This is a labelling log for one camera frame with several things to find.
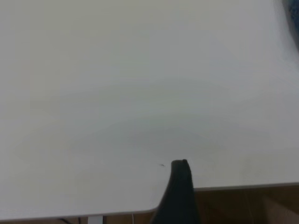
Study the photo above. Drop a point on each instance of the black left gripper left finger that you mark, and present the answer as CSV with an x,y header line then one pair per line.
x,y
177,205

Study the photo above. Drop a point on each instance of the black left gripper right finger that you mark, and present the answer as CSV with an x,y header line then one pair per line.
x,y
193,193

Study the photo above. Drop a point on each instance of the blue denim pants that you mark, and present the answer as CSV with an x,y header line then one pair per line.
x,y
294,9

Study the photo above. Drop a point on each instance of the white table leg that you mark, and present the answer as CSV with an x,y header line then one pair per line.
x,y
95,220

